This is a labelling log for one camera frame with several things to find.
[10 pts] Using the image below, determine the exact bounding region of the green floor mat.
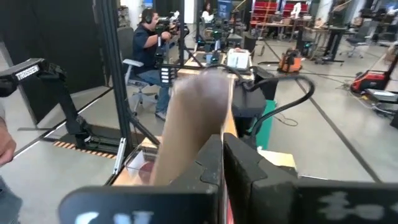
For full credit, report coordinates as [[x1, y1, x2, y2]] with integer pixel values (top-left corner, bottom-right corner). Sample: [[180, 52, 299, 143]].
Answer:
[[255, 99, 277, 151]]

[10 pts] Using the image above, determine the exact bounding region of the black floor base hazard striped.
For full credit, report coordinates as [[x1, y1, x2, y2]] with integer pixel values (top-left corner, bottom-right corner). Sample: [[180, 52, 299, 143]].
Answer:
[[40, 123, 147, 160]]

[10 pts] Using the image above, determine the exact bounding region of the white appliance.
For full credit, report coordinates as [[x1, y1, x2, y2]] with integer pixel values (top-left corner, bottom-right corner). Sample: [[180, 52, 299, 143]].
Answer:
[[226, 47, 251, 70]]

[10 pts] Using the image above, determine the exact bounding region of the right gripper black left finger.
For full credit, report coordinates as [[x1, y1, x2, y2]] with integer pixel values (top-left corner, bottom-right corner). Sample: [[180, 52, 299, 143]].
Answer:
[[58, 133, 223, 224]]

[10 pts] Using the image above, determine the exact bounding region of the blue banner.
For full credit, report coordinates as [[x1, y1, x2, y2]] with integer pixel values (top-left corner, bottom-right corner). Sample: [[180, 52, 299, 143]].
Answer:
[[216, 0, 233, 21]]

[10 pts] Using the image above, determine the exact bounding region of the black standing desk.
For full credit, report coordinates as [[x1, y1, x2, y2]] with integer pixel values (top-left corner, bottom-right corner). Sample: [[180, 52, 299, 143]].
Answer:
[[295, 26, 348, 64]]

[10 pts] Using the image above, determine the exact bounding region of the purple cereal box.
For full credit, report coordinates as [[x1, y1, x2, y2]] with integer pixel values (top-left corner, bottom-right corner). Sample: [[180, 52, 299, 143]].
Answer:
[[151, 68, 233, 187]]

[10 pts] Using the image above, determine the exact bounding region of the black partition panel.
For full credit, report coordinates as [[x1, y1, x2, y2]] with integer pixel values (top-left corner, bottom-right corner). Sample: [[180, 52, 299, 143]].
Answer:
[[0, 0, 107, 125]]

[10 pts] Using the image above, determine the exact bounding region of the person's hand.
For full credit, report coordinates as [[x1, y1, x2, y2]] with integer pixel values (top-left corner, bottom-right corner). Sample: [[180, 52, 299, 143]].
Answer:
[[0, 116, 17, 166]]

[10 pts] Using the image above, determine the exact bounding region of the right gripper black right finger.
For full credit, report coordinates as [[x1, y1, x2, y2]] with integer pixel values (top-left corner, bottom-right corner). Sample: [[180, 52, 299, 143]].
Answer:
[[223, 133, 398, 224]]

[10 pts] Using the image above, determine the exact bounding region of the red shop vacuum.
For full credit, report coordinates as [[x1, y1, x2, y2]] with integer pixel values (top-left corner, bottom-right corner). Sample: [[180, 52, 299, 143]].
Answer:
[[350, 70, 390, 95]]

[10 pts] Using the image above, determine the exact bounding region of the orange shop vacuum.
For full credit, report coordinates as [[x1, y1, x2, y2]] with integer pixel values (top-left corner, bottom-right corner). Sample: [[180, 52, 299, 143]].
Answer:
[[277, 47, 303, 75]]

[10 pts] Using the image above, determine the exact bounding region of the dark red apple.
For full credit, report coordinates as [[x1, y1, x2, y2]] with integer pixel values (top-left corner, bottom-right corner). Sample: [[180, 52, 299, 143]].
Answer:
[[138, 161, 155, 184]]

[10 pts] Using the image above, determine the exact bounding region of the grey flat case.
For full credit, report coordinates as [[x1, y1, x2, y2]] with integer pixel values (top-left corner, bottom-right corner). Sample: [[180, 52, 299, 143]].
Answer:
[[364, 88, 398, 105]]

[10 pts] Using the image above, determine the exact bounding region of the silver frame bracket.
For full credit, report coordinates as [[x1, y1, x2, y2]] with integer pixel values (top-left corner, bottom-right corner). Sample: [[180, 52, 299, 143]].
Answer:
[[113, 137, 127, 175]]

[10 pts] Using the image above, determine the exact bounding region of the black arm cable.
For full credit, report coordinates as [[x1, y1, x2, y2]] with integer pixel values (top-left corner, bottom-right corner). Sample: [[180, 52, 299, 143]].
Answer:
[[250, 74, 316, 138]]

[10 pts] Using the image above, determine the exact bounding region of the clear plastic tray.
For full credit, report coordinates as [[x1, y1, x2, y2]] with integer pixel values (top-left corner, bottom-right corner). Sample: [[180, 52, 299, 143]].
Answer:
[[112, 146, 160, 187]]

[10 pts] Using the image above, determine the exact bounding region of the thin black floor cable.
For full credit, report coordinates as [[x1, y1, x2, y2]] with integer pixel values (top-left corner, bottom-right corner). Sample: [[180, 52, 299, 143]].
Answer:
[[273, 112, 300, 128]]

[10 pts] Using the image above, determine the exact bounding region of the grey office chair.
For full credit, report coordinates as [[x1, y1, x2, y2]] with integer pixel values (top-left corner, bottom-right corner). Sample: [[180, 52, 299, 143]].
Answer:
[[117, 26, 160, 116]]

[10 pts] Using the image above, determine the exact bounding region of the red storage shelf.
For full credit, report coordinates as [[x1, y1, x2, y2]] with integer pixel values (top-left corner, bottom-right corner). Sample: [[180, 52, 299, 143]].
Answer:
[[249, 1, 309, 26]]

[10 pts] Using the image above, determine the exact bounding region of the wooden workstation table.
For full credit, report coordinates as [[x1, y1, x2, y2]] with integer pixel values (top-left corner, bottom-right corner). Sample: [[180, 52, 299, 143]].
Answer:
[[177, 51, 255, 78]]

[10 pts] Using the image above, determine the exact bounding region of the black box with white labels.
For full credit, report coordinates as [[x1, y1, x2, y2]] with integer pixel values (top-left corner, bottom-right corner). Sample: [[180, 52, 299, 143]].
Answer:
[[159, 63, 178, 88]]

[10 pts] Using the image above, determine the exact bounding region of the person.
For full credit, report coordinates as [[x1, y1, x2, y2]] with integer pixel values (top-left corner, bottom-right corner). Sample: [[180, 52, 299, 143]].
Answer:
[[201, 2, 215, 24], [132, 7, 182, 121]]

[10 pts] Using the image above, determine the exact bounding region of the black office chair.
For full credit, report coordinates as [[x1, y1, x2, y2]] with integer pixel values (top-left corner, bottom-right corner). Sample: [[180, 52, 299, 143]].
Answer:
[[339, 19, 379, 60]]

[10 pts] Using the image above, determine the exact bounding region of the black aluminium table frame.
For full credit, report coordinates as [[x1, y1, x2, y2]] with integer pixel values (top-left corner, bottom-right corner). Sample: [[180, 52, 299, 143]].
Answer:
[[93, 0, 162, 186]]

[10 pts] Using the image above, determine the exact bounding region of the person's leg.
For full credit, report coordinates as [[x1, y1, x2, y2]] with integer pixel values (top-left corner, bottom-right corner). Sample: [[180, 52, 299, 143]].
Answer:
[[0, 175, 24, 224]]

